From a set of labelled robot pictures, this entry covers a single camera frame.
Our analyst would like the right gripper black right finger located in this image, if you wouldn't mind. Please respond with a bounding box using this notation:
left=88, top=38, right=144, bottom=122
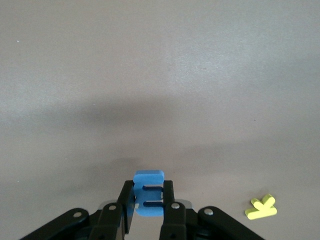
left=158, top=179, right=266, bottom=240

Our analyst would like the blue foam letter m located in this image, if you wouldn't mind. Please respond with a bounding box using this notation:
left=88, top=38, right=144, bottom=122
left=132, top=169, right=165, bottom=218

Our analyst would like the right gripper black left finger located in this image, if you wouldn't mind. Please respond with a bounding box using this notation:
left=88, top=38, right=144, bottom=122
left=18, top=180, right=136, bottom=240

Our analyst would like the yellow foam letter k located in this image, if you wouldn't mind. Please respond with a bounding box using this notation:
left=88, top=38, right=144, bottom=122
left=244, top=193, right=278, bottom=221

